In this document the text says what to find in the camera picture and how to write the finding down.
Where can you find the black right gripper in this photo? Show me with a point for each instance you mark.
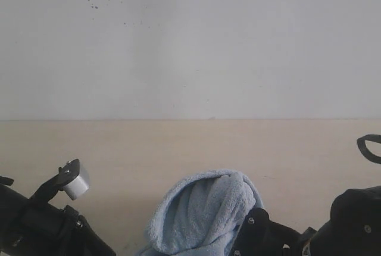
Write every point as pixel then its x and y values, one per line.
pixel 354 225

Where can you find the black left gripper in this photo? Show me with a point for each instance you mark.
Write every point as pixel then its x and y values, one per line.
pixel 48 230

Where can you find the light blue fluffy towel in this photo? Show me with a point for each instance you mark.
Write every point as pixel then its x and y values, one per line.
pixel 201 214

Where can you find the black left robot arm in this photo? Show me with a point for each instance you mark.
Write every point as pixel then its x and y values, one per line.
pixel 13 204

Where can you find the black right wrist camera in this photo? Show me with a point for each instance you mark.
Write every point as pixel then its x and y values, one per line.
pixel 259 236

